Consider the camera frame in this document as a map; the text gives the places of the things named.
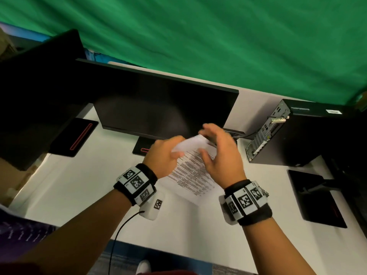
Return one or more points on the person's left hand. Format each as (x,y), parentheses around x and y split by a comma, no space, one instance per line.
(160,160)

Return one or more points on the person's right hand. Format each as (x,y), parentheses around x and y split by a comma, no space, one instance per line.
(226,163)

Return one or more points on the person's left thumb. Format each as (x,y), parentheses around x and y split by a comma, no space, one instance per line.
(177,154)

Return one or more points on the person's right thumb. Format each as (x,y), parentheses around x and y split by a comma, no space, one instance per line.
(207,159)

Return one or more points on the printed white paper sheet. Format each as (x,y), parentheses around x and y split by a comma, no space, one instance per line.
(192,171)

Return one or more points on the person's left forearm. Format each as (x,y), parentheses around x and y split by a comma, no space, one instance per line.
(86,234)

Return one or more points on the person's right forearm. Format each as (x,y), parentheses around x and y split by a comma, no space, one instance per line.
(275,249)

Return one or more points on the black monitor base red line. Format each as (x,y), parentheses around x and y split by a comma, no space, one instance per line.
(318,201)
(73,136)
(141,146)

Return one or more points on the left wrist band with markers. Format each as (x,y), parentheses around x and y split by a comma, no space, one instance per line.
(137,183)

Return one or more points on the wrist band with markers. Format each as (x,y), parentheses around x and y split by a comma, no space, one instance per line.
(245,201)
(137,183)

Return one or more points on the wide black computer monitor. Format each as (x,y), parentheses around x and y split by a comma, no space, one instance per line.
(160,103)

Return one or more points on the right wrist band with markers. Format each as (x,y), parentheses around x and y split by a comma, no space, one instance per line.
(245,201)

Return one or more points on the black desktop computer tower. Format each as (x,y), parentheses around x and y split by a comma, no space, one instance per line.
(304,134)

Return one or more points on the white shoe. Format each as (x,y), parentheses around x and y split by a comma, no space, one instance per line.
(143,267)

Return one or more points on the green backdrop cloth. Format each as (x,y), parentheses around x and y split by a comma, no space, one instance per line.
(215,34)

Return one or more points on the brown cardboard box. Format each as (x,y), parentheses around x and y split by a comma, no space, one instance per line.
(17,180)

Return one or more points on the purple printed sleeve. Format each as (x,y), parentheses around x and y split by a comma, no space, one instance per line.
(23,234)

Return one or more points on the blue printed banner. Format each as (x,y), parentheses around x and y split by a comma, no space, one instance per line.
(23,32)

